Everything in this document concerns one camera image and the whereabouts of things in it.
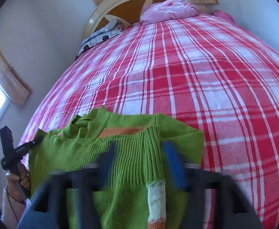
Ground pink crumpled pillow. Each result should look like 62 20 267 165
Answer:
139 0 201 26

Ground green orange striped knit sweater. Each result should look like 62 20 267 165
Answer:
28 105 205 229

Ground white blue patterned pillow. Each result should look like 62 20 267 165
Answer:
79 20 124 54

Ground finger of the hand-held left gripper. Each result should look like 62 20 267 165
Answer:
14 135 45 157

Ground person's left hand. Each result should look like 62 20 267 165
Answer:
6 165 31 196

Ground cream wooden headboard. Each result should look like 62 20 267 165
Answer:
82 0 210 46

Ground pink cloth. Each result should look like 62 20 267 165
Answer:
212 10 236 25

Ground red plaid bed sheet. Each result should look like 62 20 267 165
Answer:
19 14 279 229

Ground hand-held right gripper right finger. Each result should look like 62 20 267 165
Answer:
162 141 264 229

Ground person's left forearm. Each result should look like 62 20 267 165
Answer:
1 186 30 223

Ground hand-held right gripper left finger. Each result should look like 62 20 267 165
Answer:
18 143 118 229

